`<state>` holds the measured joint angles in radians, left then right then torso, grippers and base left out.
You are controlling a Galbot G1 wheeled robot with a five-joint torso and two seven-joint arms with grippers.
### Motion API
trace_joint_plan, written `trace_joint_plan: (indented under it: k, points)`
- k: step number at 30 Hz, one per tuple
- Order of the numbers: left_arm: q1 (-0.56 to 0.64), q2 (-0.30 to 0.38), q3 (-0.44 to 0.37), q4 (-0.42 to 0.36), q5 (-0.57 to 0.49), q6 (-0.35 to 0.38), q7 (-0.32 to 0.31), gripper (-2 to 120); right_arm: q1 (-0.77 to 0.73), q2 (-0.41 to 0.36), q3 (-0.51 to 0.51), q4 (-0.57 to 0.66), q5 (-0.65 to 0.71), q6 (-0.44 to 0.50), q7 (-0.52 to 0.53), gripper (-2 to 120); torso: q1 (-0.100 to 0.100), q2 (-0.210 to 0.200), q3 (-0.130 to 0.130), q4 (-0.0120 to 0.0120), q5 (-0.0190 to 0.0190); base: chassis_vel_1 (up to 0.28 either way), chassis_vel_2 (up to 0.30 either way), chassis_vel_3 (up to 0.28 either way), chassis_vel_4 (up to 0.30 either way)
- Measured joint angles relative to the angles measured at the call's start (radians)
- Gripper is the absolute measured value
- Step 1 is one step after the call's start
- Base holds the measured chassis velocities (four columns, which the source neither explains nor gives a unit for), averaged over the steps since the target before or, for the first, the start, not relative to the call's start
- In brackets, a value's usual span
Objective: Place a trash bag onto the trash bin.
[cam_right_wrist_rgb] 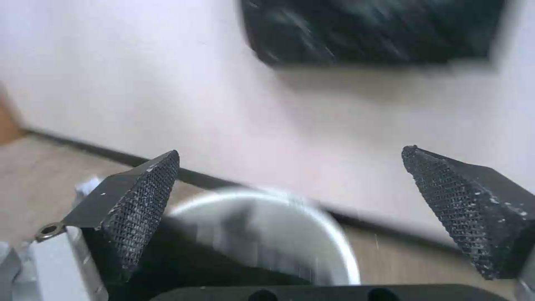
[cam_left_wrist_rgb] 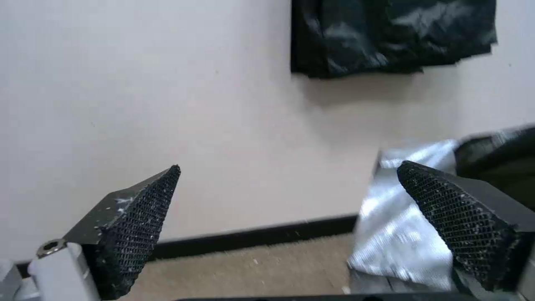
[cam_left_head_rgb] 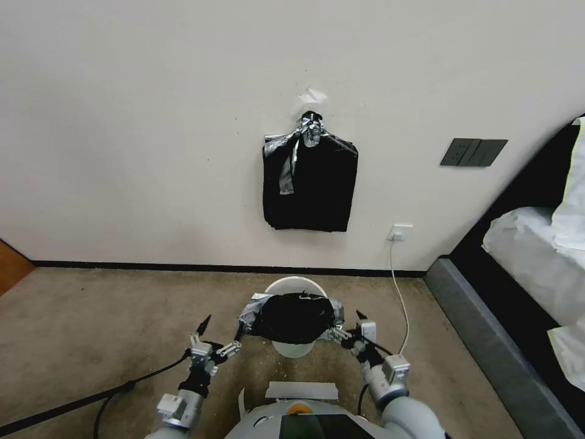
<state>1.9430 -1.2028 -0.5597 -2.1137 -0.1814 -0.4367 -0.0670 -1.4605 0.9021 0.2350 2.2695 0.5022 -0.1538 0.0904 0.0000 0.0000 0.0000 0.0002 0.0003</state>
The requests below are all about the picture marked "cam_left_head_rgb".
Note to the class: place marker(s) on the white wall tape patch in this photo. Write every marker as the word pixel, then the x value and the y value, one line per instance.
pixel 312 95

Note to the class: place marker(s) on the dark grey switch panel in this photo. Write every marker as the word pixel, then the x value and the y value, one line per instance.
pixel 473 152

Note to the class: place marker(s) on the dark grey bed frame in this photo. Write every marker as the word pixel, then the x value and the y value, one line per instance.
pixel 484 329

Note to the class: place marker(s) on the black baseboard strip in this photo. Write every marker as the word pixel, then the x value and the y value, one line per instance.
pixel 183 266

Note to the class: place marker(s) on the brown wooden furniture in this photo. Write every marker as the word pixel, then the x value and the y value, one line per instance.
pixel 11 270

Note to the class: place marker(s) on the white folded cloth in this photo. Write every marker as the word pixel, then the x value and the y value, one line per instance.
pixel 571 354

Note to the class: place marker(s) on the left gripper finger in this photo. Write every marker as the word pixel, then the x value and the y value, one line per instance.
pixel 231 347
pixel 202 324

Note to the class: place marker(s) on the wide white floor tape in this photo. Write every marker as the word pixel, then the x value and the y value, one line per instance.
pixel 301 391

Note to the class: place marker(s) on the white wall socket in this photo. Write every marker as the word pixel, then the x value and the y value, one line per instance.
pixel 401 231

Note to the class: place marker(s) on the white round trash bin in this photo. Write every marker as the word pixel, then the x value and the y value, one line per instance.
pixel 292 348

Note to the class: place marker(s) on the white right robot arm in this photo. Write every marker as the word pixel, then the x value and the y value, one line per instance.
pixel 402 409

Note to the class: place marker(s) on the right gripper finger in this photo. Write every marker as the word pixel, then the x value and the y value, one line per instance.
pixel 340 336
pixel 361 315

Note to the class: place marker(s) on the black trash bag with tape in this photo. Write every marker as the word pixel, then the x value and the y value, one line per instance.
pixel 292 320

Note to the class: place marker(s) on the white bed duvet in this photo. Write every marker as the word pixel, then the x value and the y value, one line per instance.
pixel 530 256

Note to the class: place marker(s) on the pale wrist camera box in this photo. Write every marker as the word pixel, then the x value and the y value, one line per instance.
pixel 368 331

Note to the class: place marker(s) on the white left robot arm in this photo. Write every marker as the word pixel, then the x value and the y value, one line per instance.
pixel 180 409

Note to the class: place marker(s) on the hanging stack black trash bags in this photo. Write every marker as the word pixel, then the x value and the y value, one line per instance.
pixel 311 187

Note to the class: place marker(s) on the white robot front shell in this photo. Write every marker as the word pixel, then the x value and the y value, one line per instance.
pixel 297 423

